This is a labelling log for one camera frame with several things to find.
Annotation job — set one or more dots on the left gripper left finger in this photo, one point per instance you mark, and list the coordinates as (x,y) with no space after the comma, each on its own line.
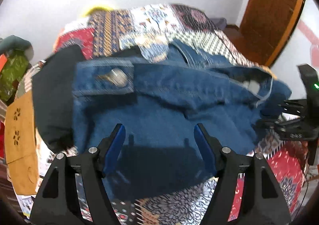
(95,163)

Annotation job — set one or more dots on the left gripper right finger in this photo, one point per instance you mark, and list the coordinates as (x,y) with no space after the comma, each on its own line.
(223,163)

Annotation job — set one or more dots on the blue denim jacket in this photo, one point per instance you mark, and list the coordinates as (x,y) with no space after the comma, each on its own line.
(159,104)

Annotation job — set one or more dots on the patchwork patterned quilt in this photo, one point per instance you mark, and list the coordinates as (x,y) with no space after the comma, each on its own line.
(150,30)

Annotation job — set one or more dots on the white wardrobe sliding door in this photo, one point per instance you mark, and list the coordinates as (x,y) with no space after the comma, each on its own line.
(302,48)

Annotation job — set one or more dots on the wooden lap desk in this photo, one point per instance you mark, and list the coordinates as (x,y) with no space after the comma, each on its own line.
(20,145)

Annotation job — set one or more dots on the black folded garment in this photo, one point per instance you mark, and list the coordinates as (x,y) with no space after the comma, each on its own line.
(53,100)

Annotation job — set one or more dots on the brown wooden door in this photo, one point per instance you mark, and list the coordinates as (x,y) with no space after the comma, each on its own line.
(266,27)

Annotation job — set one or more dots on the grey blue backpack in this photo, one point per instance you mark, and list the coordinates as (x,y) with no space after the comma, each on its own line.
(220,23)

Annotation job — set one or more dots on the orange box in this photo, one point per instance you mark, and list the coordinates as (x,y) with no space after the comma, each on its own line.
(3,61)

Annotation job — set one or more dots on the grey green cushion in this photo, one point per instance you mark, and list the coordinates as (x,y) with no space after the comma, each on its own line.
(13,42)

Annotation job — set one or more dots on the yellow curved headboard pad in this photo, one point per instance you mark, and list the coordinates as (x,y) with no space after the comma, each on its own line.
(96,9)

